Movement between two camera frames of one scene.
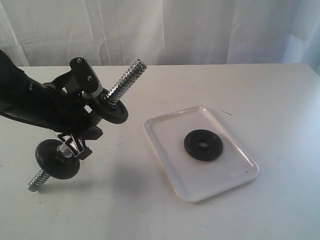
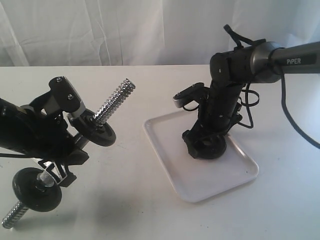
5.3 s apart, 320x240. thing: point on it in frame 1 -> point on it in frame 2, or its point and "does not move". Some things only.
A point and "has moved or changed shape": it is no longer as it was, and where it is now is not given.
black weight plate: x=115 y=112 -> x=98 y=132
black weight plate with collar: x=56 y=160 has moved or changed shape
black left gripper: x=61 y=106 -> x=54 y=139
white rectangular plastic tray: x=193 y=179 does not move
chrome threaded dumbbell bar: x=65 y=149 -> x=111 y=106
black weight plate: x=203 y=145 does not move
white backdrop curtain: x=51 y=33 does not move
